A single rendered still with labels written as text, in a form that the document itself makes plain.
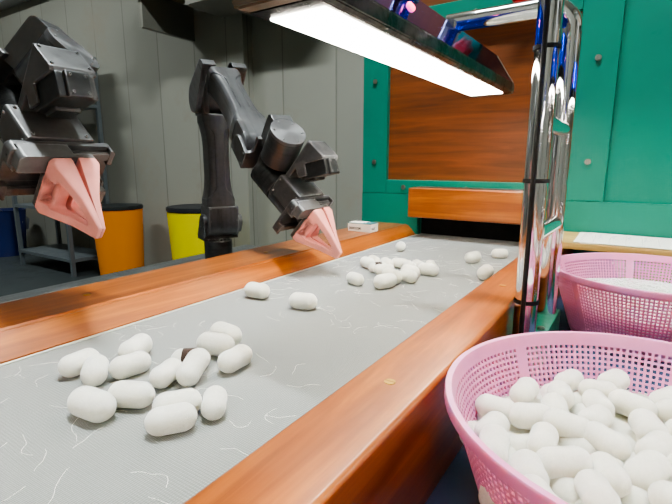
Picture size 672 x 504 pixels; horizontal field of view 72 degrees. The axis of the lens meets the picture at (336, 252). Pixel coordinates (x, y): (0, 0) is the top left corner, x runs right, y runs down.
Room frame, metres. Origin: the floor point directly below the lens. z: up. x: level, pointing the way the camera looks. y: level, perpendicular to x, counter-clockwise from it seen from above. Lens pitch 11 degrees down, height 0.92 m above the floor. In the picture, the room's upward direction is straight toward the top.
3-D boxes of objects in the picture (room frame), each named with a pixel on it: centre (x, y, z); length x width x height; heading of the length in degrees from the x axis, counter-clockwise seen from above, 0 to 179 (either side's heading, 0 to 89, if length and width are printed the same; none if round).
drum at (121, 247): (3.57, 1.70, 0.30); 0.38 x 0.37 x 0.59; 148
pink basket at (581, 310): (0.63, -0.45, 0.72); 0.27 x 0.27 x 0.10
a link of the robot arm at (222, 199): (1.03, 0.26, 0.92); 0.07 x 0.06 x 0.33; 122
